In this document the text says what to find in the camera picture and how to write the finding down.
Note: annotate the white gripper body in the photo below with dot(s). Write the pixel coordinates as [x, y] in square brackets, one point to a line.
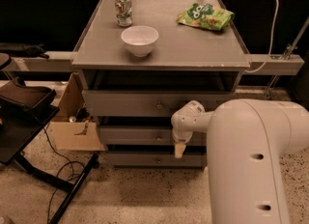
[180, 136]

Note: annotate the white ceramic bowl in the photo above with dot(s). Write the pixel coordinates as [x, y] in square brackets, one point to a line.
[140, 40]

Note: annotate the dark brown bag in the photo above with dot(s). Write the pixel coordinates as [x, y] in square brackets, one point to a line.
[17, 97]

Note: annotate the cardboard box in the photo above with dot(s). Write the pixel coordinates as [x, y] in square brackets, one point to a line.
[73, 128]

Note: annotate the grey bottom drawer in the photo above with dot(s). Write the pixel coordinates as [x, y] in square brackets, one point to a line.
[156, 160]

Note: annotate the grey drawer cabinet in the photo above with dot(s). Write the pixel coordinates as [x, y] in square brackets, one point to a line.
[184, 59]

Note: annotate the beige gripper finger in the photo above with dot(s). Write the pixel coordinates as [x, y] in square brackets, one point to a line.
[179, 150]

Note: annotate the green snack bag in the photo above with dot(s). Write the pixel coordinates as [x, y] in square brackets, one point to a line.
[205, 16]

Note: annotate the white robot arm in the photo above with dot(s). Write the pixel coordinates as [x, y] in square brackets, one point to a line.
[245, 138]

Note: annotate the grey top drawer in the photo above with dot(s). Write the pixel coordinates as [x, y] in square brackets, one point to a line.
[146, 103]

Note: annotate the grey drawer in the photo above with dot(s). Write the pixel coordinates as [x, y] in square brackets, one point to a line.
[156, 160]
[146, 103]
[136, 135]

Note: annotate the green patterned soda can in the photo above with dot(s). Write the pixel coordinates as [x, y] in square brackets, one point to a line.
[123, 12]

